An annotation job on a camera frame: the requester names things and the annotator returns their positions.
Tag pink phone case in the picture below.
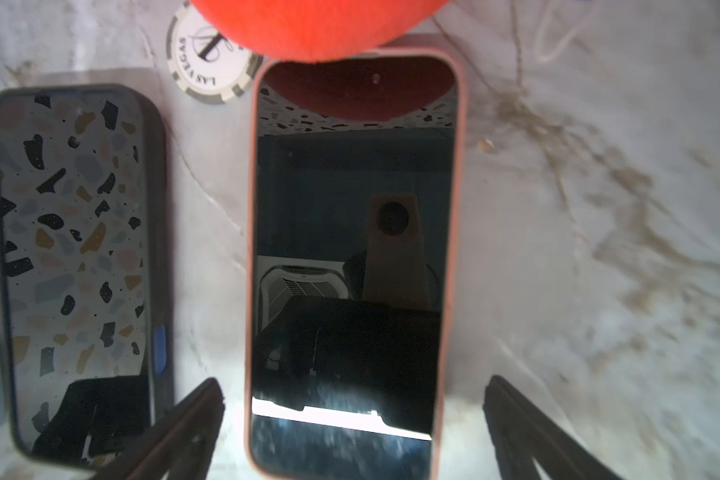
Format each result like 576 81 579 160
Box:
243 47 469 480

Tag red plush whale toy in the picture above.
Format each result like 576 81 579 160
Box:
192 0 447 63

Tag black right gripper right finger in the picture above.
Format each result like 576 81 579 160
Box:
483 375 618 479

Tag black phone case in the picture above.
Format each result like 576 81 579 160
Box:
0 83 175 472

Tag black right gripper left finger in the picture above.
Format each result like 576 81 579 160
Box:
94 378 225 480

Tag white Las Vegas poker chip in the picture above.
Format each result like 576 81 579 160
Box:
166 1 263 104

